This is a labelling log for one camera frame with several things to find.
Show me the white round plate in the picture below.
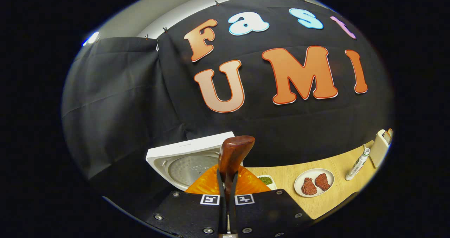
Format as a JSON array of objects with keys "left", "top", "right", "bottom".
[{"left": 294, "top": 168, "right": 335, "bottom": 198}]

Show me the brown wooden spoon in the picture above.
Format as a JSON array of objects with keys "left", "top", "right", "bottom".
[{"left": 218, "top": 135, "right": 256, "bottom": 200}]

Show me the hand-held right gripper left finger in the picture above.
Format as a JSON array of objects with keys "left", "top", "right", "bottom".
[{"left": 149, "top": 164, "right": 227, "bottom": 238}]

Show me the black backdrop cloth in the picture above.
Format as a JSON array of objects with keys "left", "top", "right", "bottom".
[{"left": 62, "top": 0, "right": 393, "bottom": 210}]

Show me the white rice cooker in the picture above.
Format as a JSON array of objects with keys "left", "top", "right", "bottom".
[{"left": 146, "top": 131, "right": 235, "bottom": 192}]

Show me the red meat piece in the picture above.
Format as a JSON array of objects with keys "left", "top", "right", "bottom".
[
  {"left": 315, "top": 173, "right": 331, "bottom": 191},
  {"left": 301, "top": 177, "right": 318, "bottom": 195}
]

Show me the white toaster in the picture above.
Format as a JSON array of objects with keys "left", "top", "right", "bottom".
[{"left": 369, "top": 129, "right": 391, "bottom": 168}]

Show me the white drink bottle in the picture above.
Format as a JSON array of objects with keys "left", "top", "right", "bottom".
[{"left": 345, "top": 148, "right": 371, "bottom": 181}]

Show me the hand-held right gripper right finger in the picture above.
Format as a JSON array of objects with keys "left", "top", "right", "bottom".
[{"left": 229, "top": 166, "right": 313, "bottom": 238}]

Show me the white divided condiment dish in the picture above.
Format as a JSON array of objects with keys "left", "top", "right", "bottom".
[{"left": 257, "top": 175, "right": 277, "bottom": 190}]

